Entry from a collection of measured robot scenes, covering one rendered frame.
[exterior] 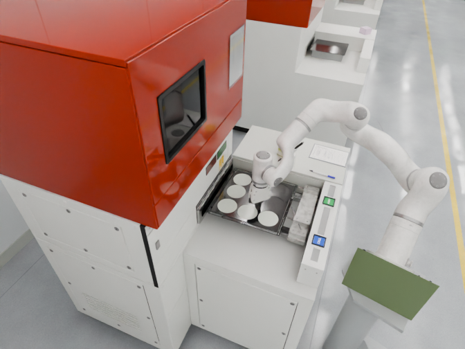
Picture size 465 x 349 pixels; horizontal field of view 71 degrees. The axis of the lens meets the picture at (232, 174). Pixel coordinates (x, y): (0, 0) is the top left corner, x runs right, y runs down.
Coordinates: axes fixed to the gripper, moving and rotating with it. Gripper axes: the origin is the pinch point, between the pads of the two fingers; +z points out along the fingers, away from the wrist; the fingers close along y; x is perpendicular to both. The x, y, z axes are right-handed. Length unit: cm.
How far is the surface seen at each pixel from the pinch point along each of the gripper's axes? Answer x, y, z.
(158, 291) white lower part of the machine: -18, -57, 13
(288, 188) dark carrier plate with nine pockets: 7.2, 22.3, 2.6
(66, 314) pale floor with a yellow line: 38, -113, 92
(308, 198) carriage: -2.2, 29.3, 4.5
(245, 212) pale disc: 0.3, -6.8, 2.4
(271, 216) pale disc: -7.2, 3.9, 2.5
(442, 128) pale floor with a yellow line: 102, 311, 93
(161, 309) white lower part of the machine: -17, -57, 30
